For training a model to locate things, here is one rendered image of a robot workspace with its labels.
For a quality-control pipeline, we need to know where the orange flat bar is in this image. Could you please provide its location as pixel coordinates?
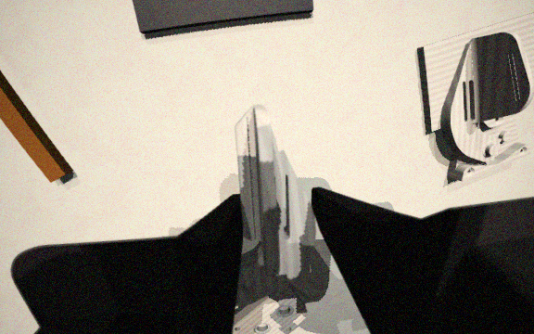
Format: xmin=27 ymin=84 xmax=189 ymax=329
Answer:
xmin=0 ymin=71 xmax=73 ymax=183

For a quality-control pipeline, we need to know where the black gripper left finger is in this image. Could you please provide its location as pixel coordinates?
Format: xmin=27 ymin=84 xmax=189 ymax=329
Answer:
xmin=10 ymin=194 xmax=243 ymax=334

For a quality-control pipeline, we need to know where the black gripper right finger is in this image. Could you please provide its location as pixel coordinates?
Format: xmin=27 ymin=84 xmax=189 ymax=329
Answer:
xmin=311 ymin=187 xmax=534 ymax=334

